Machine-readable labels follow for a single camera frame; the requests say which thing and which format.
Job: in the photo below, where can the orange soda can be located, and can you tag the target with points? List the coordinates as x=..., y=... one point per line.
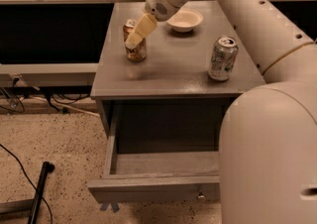
x=139, y=52

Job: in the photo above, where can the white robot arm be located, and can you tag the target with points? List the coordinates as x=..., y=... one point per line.
x=268, y=138

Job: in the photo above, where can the green white soda can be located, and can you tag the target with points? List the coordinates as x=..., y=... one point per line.
x=225, y=50

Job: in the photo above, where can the open grey top drawer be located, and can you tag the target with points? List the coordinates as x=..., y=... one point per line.
x=161, y=151

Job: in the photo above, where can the white bowl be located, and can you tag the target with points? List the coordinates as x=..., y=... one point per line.
x=185, y=20

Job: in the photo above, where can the grey cabinet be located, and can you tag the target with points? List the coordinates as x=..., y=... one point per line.
x=175, y=66

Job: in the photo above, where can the black metal stand leg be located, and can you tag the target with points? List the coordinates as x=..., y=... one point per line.
x=31, y=205

